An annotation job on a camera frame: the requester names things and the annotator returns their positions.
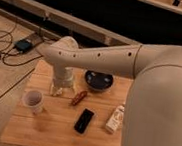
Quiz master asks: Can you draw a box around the brown red sausage toy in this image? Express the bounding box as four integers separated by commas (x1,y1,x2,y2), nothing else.
70,91,88,106

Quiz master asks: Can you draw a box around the long wooden frame beam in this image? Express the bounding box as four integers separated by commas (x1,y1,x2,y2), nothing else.
1,0,139,46

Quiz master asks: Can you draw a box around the black floor cable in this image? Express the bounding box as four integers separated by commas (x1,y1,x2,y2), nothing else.
0,18,48,72

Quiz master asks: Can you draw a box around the white sponge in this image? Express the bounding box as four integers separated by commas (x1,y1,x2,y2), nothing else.
50,87,63,96

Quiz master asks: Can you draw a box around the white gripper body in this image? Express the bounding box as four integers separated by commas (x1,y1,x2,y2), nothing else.
52,66,75,89

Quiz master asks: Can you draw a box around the wooden table board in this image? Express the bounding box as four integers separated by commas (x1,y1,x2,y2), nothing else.
0,60,132,146

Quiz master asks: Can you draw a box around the dark blue bowl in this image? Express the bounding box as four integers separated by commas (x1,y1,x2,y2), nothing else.
84,70,114,92

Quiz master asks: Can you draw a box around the white ceramic cup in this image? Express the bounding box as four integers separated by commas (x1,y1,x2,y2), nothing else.
22,90,44,115

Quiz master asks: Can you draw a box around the black rectangular remote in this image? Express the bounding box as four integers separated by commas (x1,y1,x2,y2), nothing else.
74,109,94,134

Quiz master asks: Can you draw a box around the black power adapter box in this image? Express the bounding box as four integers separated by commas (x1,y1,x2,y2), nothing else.
14,39,33,53

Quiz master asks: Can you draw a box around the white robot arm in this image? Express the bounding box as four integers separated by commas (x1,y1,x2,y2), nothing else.
43,36,182,146

